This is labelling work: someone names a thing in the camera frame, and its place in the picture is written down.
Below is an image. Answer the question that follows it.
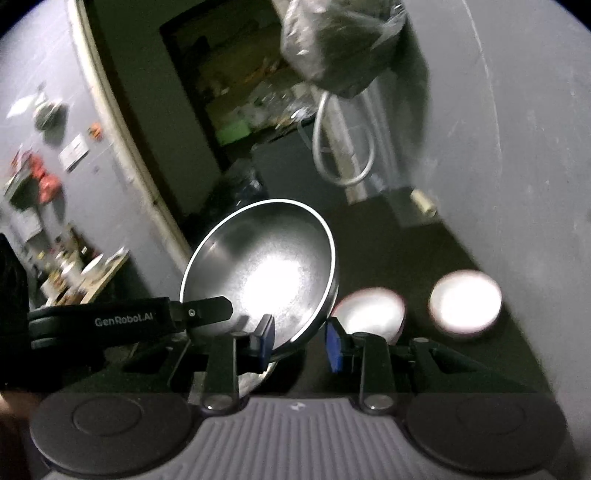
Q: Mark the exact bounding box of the steel mixing bowl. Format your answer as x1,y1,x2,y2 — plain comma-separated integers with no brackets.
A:
178,197,341,361

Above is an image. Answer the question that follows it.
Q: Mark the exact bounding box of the left white ceramic bowl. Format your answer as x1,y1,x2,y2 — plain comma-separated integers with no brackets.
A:
332,287,407,345

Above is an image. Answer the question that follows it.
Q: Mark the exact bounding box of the white ceramic bowl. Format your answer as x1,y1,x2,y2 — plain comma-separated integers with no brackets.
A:
332,287,407,345
428,270,503,338

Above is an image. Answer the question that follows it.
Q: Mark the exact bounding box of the cluttered wooden shelf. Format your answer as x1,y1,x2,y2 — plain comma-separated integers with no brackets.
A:
30,224,129,306

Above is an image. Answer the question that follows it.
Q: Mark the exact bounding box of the right white ceramic bowl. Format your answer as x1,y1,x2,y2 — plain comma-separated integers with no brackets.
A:
428,270,503,338

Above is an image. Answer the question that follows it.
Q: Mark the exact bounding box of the dark cabinet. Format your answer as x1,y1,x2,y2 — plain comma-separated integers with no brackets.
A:
252,130,348,214

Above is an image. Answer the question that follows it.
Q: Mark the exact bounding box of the green box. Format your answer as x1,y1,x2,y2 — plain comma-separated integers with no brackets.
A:
216,119,252,145

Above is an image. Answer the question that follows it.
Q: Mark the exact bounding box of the plastic bag of greens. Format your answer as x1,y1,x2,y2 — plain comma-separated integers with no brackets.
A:
280,1,407,98

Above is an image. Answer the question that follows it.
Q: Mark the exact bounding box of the cleaver with white handle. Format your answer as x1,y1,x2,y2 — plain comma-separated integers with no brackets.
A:
385,187,439,228

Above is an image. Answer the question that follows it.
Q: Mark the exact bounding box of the white looped hose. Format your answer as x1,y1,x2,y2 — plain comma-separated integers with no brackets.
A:
311,89,377,187

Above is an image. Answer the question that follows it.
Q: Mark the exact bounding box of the white door frame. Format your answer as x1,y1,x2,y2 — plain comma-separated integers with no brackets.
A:
65,1,192,270

